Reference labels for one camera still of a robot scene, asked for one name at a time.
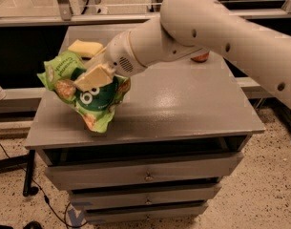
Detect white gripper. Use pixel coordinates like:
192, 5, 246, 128
73, 31, 146, 92

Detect green rice chip bag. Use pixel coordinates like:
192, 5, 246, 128
37, 51, 131, 133

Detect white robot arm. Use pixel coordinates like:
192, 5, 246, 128
74, 0, 291, 109

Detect yellow sponge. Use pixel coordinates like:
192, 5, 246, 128
68, 40, 103, 58

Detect grey drawer cabinet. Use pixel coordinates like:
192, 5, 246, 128
24, 20, 266, 225

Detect orange soda can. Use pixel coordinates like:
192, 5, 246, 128
191, 52, 210, 63

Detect black table leg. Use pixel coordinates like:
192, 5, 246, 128
23, 150, 39, 197

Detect metal railing frame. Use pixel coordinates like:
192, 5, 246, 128
0, 0, 291, 26

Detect black floor cable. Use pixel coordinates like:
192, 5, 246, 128
0, 134, 89, 229

